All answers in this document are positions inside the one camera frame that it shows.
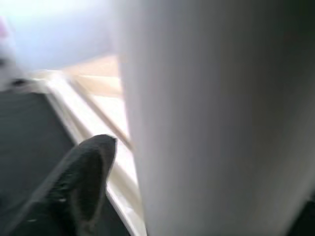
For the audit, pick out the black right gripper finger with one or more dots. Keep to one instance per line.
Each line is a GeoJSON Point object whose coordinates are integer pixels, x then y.
{"type": "Point", "coordinates": [81, 184]}

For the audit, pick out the white plastic table leg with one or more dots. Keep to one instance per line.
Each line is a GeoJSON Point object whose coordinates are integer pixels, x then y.
{"type": "Point", "coordinates": [221, 123]}

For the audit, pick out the cream plastic children table top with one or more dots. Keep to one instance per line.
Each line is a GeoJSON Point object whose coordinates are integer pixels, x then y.
{"type": "Point", "coordinates": [103, 110]}

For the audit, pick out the black tablecloth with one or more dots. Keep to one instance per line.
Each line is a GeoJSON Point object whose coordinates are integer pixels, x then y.
{"type": "Point", "coordinates": [29, 135]}

